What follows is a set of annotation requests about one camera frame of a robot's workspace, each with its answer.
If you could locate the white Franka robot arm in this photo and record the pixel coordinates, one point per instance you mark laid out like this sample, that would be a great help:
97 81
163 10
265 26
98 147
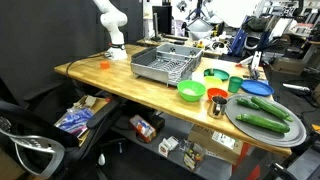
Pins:
113 20

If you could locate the grey oval serving tray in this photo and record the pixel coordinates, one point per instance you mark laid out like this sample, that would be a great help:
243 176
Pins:
260 135

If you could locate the brown cardboard box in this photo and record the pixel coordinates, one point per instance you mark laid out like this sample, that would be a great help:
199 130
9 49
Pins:
288 65

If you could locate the orange snack box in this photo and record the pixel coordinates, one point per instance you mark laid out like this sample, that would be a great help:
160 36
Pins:
143 128

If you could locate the small green cucumber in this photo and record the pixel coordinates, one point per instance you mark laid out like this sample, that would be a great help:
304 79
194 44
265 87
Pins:
247 103

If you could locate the orange-red plastic bowl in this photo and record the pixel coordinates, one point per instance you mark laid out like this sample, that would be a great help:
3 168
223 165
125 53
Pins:
216 91

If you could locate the small orange plastic cup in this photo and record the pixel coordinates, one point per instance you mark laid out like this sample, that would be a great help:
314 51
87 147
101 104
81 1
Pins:
105 65

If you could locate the cardboard box with label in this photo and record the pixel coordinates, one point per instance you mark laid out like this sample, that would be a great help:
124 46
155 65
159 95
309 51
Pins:
216 143

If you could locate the silver metal tube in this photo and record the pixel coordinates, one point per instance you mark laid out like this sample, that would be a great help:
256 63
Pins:
296 87

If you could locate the long green cucumber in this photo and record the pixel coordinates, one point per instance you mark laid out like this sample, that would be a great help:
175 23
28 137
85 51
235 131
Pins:
271 108

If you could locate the cardboard box with blue bags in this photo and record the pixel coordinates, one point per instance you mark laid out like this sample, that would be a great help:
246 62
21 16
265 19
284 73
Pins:
78 118

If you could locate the green plastic cup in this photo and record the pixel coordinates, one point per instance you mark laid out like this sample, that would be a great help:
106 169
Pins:
235 84

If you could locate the stainless steel measuring cup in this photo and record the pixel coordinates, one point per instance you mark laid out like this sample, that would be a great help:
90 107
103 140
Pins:
216 107

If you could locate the yellow-green plastic bowl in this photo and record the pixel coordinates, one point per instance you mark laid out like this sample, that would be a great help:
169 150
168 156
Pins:
212 81

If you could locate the small white carton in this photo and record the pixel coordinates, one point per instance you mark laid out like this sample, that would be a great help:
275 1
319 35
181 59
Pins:
168 146

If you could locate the green square container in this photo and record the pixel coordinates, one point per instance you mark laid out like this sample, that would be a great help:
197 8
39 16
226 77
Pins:
220 74

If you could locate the bright green plastic bowl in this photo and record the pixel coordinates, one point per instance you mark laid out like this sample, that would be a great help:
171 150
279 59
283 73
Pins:
191 90

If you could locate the blue chair frame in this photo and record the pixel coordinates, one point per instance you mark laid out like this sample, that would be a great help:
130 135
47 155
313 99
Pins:
238 41

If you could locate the large green cucumber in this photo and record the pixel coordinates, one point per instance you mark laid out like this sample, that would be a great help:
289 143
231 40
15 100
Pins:
263 123

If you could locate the black office chair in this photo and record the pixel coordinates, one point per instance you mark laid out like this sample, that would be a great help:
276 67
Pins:
33 126

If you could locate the white translucent bin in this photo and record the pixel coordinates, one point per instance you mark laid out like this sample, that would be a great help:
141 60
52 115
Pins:
199 29

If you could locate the blue plastic plate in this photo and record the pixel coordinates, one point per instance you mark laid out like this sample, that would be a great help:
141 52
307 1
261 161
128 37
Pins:
256 88

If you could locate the clear plastic container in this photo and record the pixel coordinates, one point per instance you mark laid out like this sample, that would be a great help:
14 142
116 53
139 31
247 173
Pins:
193 155

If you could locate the grey dish drying rack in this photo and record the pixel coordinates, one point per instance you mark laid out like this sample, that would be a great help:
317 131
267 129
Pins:
166 65

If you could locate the black computer monitor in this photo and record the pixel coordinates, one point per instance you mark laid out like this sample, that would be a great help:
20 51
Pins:
163 18

